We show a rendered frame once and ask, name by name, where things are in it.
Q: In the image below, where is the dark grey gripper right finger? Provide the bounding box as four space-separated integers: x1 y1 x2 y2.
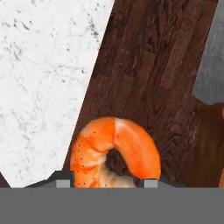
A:
136 174 187 189

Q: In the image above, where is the dark wooden cutting board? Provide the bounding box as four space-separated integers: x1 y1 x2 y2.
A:
62 0 224 189

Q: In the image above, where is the orange shrimp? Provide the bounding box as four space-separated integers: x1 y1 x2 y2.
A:
69 116 162 189

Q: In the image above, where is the knife with brown wooden handle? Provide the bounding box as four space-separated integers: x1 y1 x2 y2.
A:
186 0 224 188

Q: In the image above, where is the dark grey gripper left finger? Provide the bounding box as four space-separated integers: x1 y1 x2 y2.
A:
24 170 75 189

